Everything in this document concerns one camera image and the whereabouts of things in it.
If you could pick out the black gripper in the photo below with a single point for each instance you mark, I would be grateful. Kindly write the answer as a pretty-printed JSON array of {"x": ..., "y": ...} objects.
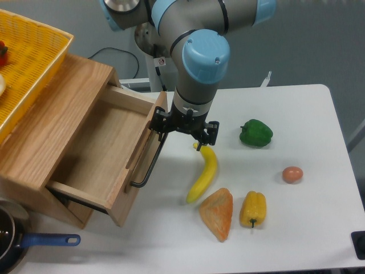
[{"x": 204, "y": 132}]

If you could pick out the blue handled saucepan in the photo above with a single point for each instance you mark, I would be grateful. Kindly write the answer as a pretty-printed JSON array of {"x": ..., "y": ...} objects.
[{"x": 17, "y": 236}]

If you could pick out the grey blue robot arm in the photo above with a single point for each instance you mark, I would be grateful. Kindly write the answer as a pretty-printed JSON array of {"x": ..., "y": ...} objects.
[{"x": 193, "y": 32}]

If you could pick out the yellow banana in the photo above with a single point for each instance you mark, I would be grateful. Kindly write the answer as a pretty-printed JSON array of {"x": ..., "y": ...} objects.
[{"x": 206, "y": 177}]

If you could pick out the black corner device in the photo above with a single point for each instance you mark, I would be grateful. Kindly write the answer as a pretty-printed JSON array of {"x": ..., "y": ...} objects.
[{"x": 358, "y": 240}]

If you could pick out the red tomato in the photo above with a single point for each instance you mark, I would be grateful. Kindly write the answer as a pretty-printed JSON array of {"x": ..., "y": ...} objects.
[{"x": 3, "y": 54}]

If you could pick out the green bell pepper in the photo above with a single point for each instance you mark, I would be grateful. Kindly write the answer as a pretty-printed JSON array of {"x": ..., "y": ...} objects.
[{"x": 255, "y": 133}]

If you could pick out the yellow plastic basket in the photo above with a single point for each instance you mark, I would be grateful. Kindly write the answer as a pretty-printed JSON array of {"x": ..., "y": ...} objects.
[{"x": 36, "y": 51}]

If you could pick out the yellow bell pepper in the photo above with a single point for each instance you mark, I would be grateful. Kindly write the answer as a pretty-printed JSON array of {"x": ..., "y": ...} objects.
[{"x": 253, "y": 210}]

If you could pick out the white round object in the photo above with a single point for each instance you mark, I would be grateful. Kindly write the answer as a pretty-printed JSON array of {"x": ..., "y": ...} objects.
[{"x": 2, "y": 84}]

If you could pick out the brown egg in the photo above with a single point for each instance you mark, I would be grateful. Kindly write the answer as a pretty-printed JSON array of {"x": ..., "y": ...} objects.
[{"x": 292, "y": 174}]

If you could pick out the orange bread slice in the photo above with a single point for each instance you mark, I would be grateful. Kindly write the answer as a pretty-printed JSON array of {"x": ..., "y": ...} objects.
[{"x": 216, "y": 213}]

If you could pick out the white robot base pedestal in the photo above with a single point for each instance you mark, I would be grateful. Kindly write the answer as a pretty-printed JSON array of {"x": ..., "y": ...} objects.
[{"x": 162, "y": 72}]

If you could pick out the wooden drawer cabinet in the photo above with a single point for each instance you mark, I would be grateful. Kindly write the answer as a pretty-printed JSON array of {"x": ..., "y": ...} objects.
[{"x": 33, "y": 150}]

